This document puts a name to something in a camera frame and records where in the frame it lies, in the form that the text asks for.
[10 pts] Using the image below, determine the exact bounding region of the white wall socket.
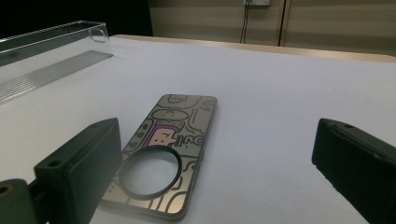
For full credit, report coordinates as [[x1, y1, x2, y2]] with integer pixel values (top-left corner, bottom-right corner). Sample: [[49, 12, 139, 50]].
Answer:
[[243, 0, 271, 7]]

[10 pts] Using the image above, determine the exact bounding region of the clear plastic tray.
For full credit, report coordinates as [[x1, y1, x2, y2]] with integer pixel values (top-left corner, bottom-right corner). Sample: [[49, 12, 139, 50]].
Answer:
[[0, 20, 114, 105]]

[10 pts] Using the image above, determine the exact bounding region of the black curtain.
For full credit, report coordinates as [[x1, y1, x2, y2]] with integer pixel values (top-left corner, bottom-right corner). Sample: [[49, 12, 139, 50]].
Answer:
[[0, 0, 154, 40]]

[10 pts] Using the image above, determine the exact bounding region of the black wall cable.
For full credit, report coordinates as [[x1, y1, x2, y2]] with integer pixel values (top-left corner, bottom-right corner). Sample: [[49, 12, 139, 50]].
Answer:
[[239, 0, 251, 45]]

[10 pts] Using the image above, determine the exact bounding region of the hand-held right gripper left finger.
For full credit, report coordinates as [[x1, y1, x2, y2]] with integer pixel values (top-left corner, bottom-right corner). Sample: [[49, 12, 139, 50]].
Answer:
[[34, 117, 123, 224]]

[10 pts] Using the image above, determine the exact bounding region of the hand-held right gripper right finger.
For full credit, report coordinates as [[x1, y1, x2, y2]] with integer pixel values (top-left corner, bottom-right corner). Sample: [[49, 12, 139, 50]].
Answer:
[[311, 118, 396, 224]]

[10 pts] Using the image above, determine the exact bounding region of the cartoon print phone case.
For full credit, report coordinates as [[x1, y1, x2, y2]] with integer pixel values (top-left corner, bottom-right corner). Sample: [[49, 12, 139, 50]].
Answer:
[[101, 93, 219, 222]]

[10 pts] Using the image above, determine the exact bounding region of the white table cover sheet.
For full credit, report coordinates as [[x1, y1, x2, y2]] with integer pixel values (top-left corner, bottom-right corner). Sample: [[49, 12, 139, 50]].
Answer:
[[0, 35, 396, 224]]

